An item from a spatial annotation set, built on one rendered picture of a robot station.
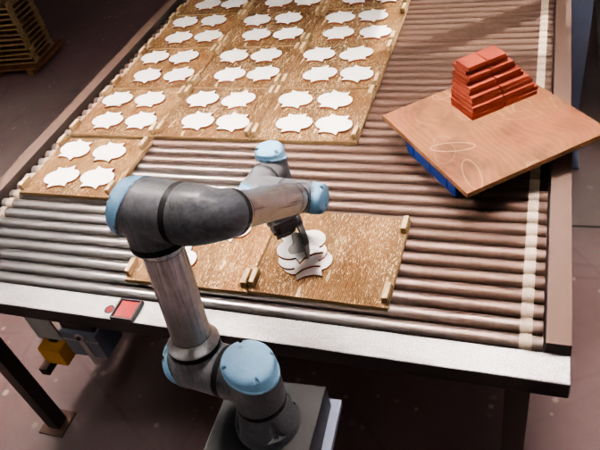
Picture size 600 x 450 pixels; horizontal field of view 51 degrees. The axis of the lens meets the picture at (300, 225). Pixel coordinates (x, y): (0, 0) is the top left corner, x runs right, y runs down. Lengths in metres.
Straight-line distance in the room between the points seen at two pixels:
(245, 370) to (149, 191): 0.43
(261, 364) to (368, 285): 0.53
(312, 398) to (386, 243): 0.55
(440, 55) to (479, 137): 0.77
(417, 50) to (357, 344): 1.52
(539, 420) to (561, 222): 0.95
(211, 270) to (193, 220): 0.83
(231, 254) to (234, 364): 0.66
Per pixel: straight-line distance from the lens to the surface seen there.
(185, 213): 1.10
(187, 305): 1.30
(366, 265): 1.81
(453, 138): 2.06
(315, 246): 1.77
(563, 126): 2.11
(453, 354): 1.64
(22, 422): 3.15
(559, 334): 1.65
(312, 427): 1.50
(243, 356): 1.36
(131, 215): 1.16
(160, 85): 2.96
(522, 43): 2.82
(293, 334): 1.72
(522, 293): 1.76
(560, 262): 1.80
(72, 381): 3.15
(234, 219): 1.13
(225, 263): 1.93
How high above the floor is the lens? 2.26
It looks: 42 degrees down
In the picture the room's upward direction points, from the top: 14 degrees counter-clockwise
